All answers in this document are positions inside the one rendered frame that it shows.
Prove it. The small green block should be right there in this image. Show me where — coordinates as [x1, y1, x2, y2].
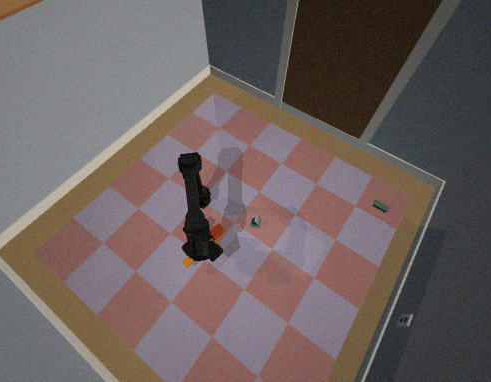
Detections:
[373, 200, 389, 213]

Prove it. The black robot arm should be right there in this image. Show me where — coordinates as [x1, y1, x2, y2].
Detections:
[178, 152, 211, 261]

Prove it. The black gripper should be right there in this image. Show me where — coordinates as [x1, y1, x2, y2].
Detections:
[207, 235, 223, 262]

